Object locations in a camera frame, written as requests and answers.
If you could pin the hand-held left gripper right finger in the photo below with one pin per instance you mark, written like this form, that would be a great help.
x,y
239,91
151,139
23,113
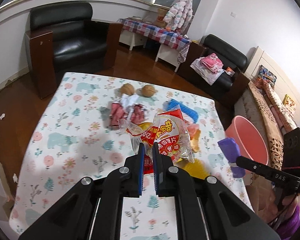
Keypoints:
x,y
156,170

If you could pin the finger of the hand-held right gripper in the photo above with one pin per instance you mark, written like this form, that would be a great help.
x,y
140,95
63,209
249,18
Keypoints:
x,y
250,165

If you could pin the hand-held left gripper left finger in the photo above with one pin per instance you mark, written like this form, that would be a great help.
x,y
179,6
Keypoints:
x,y
141,170

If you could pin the purple scrub pad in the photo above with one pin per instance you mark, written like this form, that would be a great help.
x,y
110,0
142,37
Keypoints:
x,y
230,150

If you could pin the pink plastic bucket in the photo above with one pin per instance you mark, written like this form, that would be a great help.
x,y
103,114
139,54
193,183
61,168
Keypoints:
x,y
250,135

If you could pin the red and clear snack packet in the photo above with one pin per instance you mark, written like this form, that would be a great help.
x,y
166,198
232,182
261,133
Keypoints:
x,y
170,130

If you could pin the brown floral blanket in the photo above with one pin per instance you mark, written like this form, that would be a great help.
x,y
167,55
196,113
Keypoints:
x,y
272,135

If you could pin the yellow patterned cushion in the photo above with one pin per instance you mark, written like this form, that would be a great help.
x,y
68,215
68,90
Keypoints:
x,y
289,105

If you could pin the pink dotted quilt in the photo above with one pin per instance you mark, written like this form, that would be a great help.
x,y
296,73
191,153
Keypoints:
x,y
280,105

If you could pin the pink crumpled wrapper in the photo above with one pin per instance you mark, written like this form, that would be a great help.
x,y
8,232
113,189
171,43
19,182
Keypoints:
x,y
116,115

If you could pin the blue scrub pad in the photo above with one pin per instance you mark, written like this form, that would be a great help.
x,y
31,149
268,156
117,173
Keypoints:
x,y
190,111

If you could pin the brown walnut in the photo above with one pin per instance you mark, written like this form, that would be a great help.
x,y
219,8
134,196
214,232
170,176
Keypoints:
x,y
127,89
148,90

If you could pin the colourful printed pillow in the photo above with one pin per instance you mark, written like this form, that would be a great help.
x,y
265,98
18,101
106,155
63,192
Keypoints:
x,y
266,76

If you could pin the floral tablecloth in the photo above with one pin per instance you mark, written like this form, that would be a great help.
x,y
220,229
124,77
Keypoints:
x,y
72,120

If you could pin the white bed headboard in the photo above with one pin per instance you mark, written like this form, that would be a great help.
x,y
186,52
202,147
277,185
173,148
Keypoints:
x,y
272,62

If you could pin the small orange box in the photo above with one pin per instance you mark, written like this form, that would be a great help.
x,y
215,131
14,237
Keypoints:
x,y
230,72

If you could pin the pale printed cloth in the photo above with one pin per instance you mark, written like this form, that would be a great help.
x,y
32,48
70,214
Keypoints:
x,y
202,73

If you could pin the pink printed blanket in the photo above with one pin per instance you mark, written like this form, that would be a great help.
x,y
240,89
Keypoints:
x,y
211,62

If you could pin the white side cabinet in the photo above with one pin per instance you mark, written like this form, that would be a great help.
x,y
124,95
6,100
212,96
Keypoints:
x,y
133,38
168,55

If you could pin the black leather armchair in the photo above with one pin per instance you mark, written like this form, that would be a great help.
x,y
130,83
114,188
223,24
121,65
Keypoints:
x,y
72,45
225,47

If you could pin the white paper scrap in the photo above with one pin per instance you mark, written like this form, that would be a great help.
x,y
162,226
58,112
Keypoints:
x,y
15,177
2,116

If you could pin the checked tablecloth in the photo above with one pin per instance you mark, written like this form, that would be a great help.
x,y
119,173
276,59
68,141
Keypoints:
x,y
150,31

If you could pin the open cardboard carton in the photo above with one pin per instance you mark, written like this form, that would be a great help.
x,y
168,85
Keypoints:
x,y
0,190

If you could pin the cardboard box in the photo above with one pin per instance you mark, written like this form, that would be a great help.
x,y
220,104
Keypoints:
x,y
161,17

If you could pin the white printed padded jacket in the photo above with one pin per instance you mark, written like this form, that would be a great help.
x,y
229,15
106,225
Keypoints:
x,y
180,7

